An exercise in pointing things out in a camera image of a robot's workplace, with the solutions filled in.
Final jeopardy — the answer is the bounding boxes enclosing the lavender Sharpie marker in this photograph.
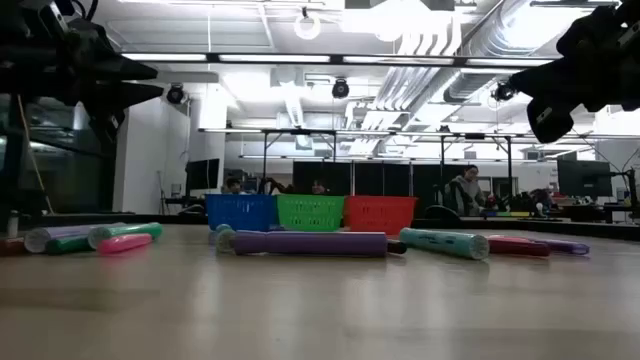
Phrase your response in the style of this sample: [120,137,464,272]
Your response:
[23,222,126,254]

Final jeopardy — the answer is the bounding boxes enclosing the green Sharpie marker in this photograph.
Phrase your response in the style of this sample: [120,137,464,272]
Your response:
[87,221,164,251]

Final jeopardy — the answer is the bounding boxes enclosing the silver ventilation duct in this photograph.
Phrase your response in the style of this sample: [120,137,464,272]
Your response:
[442,0,566,105]

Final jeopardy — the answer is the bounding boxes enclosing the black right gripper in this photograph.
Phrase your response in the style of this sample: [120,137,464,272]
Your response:
[509,47,640,145]

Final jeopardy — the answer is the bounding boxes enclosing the purple Sharpie marker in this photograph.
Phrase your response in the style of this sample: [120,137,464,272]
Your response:
[216,228,390,258]

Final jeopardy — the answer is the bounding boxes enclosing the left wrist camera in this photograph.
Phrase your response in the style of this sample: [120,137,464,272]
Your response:
[34,0,79,39]

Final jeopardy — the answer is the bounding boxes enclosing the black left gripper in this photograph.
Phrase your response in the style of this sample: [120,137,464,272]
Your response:
[54,19,165,146]

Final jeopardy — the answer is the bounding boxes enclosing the teal Sharpie marker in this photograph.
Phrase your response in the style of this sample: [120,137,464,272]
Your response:
[398,227,491,261]

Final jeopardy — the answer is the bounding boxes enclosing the blue violet highlighter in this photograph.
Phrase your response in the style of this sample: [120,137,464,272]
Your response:
[534,238,591,256]

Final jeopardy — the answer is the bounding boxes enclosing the yellow cable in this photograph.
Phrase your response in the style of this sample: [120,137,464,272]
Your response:
[17,94,55,216]

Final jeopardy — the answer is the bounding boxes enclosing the black left wrist camera cable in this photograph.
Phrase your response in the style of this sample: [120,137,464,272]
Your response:
[69,0,100,24]

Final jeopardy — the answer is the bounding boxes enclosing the cluttered background desk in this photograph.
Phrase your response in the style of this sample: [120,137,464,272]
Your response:
[544,197,640,225]

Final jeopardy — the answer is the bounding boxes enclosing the blue plastic basket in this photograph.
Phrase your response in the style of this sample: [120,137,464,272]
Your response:
[204,193,279,232]

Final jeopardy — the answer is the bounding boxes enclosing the white ring light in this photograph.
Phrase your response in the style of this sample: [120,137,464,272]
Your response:
[293,7,322,41]

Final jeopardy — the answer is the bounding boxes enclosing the red highlighter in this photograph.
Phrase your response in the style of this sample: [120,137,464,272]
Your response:
[487,234,551,258]

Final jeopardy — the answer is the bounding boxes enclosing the black overhead light bar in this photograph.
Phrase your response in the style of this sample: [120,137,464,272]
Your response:
[119,51,556,69]

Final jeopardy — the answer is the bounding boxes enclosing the black partition panels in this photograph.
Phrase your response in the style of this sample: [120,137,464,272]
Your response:
[292,160,451,197]

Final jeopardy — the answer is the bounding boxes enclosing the red plastic basket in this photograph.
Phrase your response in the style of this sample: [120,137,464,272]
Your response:
[343,195,419,236]

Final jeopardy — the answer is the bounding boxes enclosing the black computer monitor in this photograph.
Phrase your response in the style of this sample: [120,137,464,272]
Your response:
[185,158,221,191]
[556,158,614,199]

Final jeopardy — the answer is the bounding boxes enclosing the pink highlighter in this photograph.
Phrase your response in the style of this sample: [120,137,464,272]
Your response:
[97,232,154,256]

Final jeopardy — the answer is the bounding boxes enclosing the green capped white marker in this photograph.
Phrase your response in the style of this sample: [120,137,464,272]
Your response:
[46,234,95,256]

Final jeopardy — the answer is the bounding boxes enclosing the green plastic basket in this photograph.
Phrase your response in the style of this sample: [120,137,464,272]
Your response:
[276,194,346,233]

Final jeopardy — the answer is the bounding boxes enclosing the black metal gantry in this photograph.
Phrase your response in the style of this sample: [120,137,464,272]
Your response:
[438,132,514,211]
[259,128,339,195]

